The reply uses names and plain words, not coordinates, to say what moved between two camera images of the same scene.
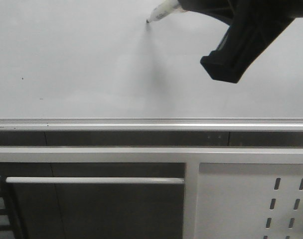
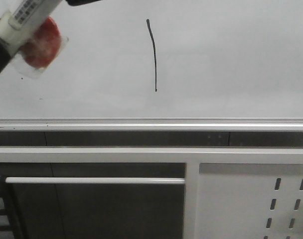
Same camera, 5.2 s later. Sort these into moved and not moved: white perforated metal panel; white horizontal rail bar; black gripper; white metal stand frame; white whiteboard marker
Moved: white whiteboard marker; black gripper
Not moved: white perforated metal panel; white horizontal rail bar; white metal stand frame
